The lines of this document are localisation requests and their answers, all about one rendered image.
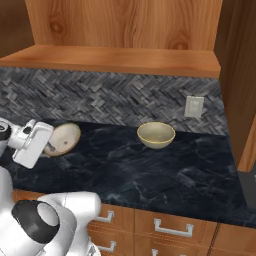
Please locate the wooden drawer front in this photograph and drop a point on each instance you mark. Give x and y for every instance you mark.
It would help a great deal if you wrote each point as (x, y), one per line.
(173, 225)
(113, 245)
(236, 240)
(121, 218)
(176, 248)

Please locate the dark wooden tall side panel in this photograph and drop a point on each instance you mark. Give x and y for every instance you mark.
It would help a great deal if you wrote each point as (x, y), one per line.
(238, 73)

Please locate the open wooden wall cabinet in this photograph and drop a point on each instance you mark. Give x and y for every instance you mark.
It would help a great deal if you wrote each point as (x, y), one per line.
(126, 40)

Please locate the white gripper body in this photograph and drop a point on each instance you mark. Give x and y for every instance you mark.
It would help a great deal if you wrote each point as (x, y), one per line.
(33, 145)

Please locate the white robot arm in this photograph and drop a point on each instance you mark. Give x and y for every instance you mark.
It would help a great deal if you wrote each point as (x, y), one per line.
(20, 233)

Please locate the olive cream bowl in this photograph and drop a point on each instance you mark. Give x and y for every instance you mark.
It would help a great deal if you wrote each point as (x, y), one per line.
(156, 135)

